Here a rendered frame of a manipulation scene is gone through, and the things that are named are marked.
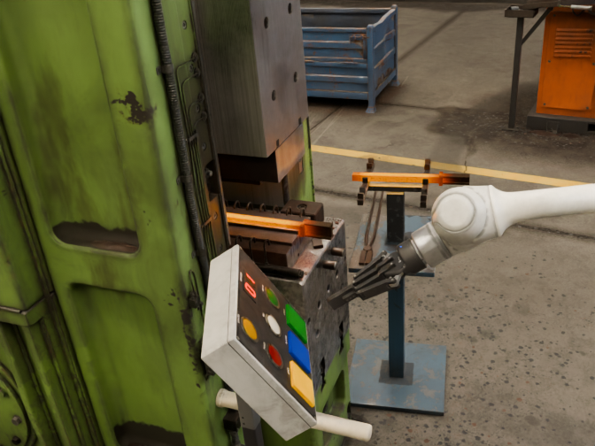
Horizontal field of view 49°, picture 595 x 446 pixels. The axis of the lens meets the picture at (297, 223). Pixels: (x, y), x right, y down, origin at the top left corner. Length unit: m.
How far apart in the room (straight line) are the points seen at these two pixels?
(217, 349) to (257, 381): 0.11
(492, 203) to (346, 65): 4.38
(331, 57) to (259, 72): 4.04
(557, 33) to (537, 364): 2.78
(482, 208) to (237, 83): 0.69
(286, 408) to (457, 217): 0.50
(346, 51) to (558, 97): 1.68
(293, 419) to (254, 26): 0.87
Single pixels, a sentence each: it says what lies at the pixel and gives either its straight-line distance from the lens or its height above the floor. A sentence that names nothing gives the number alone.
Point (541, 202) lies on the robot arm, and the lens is 1.32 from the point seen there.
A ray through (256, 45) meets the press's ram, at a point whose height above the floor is 1.58.
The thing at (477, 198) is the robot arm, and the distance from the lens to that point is 1.26.
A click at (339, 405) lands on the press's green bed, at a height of 0.16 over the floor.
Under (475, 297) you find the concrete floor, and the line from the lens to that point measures 3.35.
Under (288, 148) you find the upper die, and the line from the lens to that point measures 1.79.
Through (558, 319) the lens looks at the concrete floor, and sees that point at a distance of 3.29.
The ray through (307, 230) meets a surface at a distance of 1.94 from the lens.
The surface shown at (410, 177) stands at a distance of 2.34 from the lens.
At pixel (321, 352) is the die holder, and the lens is 2.13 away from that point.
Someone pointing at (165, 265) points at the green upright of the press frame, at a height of 1.11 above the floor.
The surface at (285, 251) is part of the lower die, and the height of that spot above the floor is 0.98.
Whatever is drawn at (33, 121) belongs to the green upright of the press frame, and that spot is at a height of 1.45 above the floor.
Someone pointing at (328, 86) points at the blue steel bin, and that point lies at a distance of 5.72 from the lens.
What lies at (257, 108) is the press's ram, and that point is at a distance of 1.63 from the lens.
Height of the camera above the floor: 1.97
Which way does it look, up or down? 30 degrees down
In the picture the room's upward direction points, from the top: 5 degrees counter-clockwise
